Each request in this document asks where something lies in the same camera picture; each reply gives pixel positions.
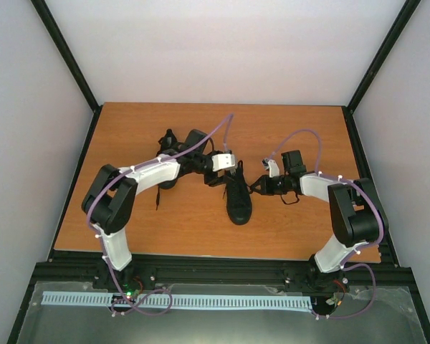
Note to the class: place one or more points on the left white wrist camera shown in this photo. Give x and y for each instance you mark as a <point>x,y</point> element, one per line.
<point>223,161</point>

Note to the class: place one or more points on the grey metal base plate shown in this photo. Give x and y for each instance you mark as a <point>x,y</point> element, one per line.
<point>209,326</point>

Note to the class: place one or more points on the white slotted cable duct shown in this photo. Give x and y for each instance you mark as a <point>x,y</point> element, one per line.
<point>180,302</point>

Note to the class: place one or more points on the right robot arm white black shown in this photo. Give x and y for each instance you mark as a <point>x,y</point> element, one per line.
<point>357,218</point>

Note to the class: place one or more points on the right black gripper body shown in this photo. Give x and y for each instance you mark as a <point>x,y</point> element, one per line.
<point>276,188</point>

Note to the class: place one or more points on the right black corner post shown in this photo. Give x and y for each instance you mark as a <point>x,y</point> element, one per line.
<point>389,41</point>

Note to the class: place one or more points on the black sneaker one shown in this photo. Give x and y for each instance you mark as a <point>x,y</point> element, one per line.
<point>168,175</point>

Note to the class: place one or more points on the left black corner post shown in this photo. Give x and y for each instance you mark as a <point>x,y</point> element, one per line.
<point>65,52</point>

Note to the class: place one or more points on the black corner post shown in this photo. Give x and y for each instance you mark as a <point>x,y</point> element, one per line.
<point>65,52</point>
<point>389,41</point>

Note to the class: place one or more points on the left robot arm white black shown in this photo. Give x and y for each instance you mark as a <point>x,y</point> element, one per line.
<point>109,201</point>

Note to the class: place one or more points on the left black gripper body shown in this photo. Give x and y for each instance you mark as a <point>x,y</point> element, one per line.
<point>213,180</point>

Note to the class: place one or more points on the black sneaker with laces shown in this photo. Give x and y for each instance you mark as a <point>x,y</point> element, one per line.
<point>238,201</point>

